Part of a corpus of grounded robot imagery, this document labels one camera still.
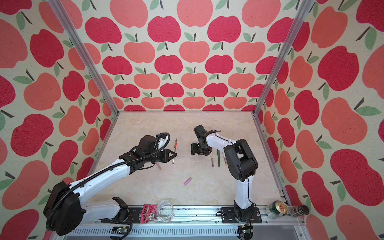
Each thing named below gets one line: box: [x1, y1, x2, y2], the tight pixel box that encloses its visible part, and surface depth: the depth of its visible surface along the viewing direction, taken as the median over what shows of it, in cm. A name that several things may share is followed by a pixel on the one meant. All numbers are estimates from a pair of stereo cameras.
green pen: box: [216, 149, 221, 168], surface depth 97 cm
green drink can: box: [265, 200, 288, 219], surface depth 69 cm
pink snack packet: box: [140, 203, 158, 224], surface depth 76 cm
